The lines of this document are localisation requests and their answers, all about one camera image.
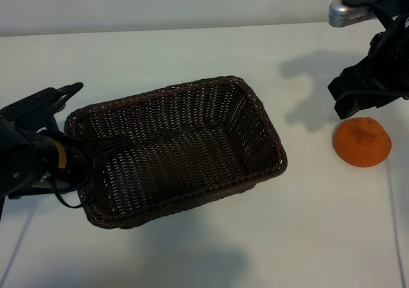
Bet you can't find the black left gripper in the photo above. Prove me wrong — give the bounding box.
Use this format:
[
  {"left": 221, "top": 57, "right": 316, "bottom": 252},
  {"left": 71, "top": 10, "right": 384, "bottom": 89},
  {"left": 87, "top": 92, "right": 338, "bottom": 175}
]
[{"left": 30, "top": 129, "right": 132, "bottom": 210}]

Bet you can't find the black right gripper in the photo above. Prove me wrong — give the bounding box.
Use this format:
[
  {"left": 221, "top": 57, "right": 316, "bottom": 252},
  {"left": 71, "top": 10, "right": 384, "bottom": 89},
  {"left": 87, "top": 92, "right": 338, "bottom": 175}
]
[{"left": 327, "top": 15, "right": 409, "bottom": 121}]

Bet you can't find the orange fruit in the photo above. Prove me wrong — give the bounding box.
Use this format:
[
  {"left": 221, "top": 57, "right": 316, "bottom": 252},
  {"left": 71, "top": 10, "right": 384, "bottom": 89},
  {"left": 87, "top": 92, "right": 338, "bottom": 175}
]
[{"left": 333, "top": 116, "right": 392, "bottom": 167}]

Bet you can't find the dark brown wicker basket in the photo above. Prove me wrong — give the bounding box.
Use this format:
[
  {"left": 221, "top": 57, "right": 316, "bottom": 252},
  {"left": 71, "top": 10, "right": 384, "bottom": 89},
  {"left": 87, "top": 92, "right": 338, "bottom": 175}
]
[{"left": 63, "top": 75, "right": 288, "bottom": 231}]

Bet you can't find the thin black camera cable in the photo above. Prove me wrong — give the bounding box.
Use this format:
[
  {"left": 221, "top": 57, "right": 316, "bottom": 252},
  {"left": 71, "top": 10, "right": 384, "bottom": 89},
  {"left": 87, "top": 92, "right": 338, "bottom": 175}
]
[{"left": 47, "top": 172, "right": 92, "bottom": 210}]

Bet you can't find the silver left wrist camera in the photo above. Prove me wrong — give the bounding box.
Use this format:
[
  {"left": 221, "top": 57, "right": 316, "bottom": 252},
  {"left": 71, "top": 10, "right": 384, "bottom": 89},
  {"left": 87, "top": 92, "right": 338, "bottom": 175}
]
[{"left": 52, "top": 96, "right": 70, "bottom": 112}]

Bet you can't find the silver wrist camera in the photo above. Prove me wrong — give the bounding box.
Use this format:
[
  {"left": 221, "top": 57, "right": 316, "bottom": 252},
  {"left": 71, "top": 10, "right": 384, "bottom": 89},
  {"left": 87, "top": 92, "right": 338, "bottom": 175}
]
[
  {"left": 52, "top": 96, "right": 70, "bottom": 112},
  {"left": 328, "top": 0, "right": 374, "bottom": 29}
]

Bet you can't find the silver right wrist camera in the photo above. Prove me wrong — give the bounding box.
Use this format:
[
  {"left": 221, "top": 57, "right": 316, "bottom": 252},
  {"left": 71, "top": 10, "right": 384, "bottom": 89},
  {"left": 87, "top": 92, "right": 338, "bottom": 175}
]
[{"left": 328, "top": 0, "right": 374, "bottom": 29}]

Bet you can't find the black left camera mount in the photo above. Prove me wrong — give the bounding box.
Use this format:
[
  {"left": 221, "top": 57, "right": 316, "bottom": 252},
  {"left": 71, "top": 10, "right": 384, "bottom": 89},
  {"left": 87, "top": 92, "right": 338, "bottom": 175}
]
[{"left": 0, "top": 82, "right": 84, "bottom": 132}]

